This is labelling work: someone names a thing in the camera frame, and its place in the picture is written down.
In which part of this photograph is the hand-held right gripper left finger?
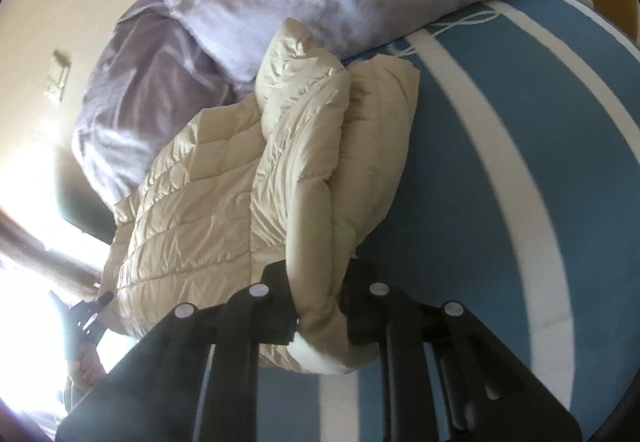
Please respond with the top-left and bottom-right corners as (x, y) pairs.
(55, 260), (302, 442)

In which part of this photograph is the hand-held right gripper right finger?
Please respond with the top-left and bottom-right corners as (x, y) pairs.
(339, 260), (584, 442)

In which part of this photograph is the cream quilted down jacket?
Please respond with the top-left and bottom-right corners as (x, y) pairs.
(102, 17), (421, 376)

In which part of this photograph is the person's left hand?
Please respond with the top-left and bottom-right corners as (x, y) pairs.
(67, 342), (109, 392)

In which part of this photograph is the dark lilac pillow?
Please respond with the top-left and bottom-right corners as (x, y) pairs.
(71, 0), (252, 216)

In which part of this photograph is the wooden window frame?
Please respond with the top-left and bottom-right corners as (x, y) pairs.
(0, 209), (103, 295)

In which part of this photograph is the white wall socket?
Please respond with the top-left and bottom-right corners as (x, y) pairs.
(44, 78), (67, 103)

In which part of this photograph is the white cable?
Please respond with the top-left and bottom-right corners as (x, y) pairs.
(392, 10), (502, 59)

